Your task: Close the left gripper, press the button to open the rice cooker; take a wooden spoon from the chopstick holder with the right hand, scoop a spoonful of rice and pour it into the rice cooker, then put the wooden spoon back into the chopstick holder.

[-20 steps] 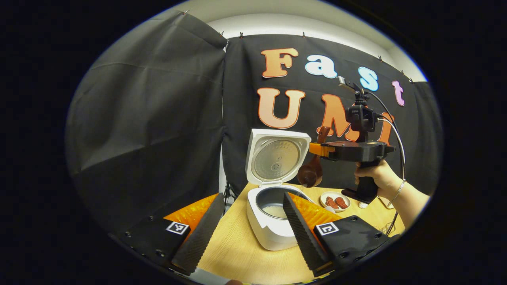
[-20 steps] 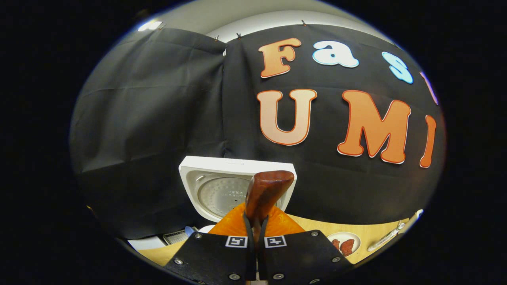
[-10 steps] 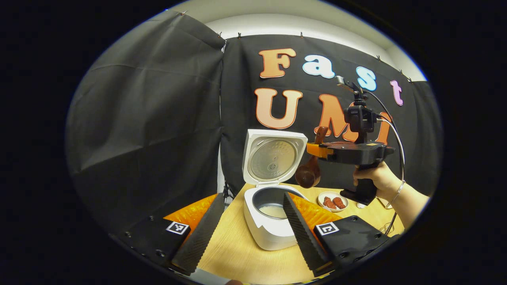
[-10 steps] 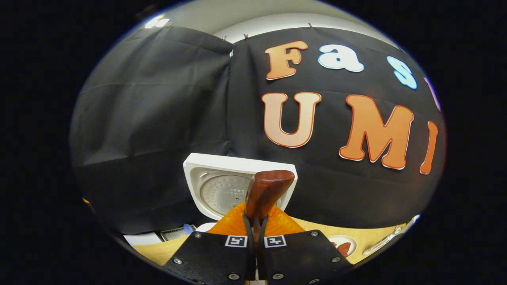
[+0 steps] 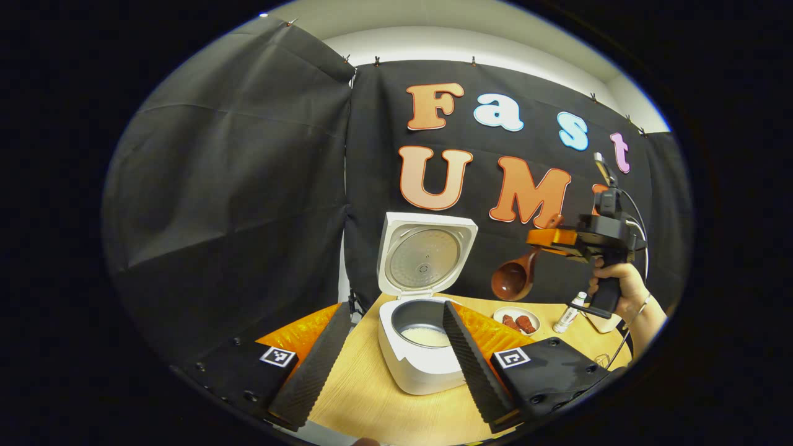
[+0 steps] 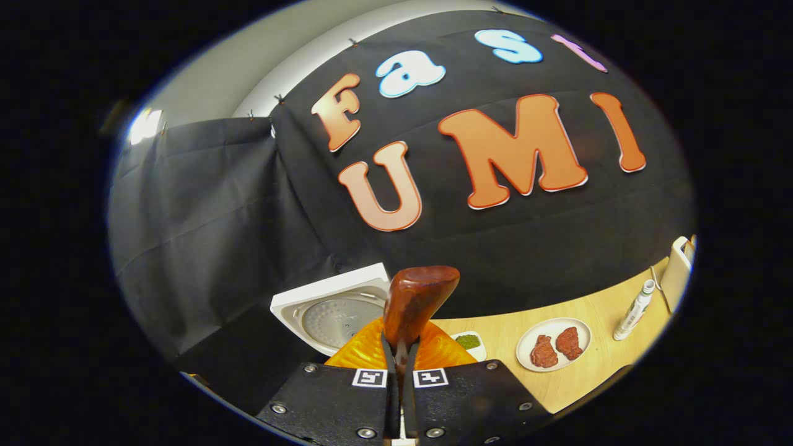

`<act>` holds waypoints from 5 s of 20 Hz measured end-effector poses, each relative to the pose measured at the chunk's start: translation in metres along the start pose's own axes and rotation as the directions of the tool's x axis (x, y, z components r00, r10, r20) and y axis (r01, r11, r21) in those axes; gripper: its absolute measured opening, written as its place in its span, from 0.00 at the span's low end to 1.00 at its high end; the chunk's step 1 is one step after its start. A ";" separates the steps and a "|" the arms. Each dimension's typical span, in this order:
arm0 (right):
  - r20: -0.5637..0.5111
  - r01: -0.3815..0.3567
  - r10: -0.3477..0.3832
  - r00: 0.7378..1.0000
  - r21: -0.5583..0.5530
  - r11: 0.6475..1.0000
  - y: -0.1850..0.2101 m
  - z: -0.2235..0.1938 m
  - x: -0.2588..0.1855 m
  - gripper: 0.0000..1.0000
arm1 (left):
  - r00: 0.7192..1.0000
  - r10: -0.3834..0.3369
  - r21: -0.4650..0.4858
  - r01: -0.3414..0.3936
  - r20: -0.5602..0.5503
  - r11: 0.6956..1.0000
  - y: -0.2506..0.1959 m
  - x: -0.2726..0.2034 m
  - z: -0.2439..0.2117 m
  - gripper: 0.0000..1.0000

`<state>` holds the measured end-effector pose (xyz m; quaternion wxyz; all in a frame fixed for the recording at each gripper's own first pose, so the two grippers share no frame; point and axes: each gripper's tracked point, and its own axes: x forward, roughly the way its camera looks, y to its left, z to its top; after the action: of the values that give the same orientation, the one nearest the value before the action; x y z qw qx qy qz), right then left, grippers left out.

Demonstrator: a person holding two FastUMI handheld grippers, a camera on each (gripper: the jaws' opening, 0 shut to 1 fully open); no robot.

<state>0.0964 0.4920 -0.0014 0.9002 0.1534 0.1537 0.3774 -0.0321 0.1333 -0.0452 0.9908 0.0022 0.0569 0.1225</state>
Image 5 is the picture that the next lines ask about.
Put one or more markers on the white toaster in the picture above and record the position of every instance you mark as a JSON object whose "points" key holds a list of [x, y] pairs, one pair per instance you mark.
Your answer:
{"points": [[604, 324]]}

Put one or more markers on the white round plate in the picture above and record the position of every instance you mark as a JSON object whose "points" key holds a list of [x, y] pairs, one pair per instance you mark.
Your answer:
{"points": [[517, 310]]}

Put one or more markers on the white rice cooker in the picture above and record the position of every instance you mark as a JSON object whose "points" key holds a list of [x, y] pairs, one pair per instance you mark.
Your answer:
{"points": [[421, 375]]}

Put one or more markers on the white rice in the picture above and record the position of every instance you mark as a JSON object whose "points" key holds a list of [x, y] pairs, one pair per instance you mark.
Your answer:
{"points": [[427, 337]]}

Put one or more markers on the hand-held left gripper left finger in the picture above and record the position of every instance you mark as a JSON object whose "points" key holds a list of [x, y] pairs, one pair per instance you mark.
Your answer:
{"points": [[316, 371]]}

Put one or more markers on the white milk bottle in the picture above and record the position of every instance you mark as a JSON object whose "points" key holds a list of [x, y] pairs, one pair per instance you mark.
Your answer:
{"points": [[568, 314]]}

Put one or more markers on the brown wooden spoon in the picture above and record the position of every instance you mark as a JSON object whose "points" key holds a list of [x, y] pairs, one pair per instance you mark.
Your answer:
{"points": [[513, 280]]}

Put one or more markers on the row of small backdrop clips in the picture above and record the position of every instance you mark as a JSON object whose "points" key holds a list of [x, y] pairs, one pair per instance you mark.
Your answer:
{"points": [[473, 61]]}

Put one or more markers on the black backdrop cloth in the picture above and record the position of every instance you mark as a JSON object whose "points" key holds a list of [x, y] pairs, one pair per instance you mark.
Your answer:
{"points": [[235, 186]]}

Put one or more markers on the red meat piece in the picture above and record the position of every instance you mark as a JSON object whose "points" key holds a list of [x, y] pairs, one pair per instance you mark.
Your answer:
{"points": [[526, 323], [509, 321]]}

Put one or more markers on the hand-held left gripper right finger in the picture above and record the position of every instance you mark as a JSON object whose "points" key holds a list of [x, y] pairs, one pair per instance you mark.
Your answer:
{"points": [[474, 368]]}

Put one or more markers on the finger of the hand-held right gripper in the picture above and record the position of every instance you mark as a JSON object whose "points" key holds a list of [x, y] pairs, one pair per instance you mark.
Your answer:
{"points": [[551, 236], [565, 249]]}

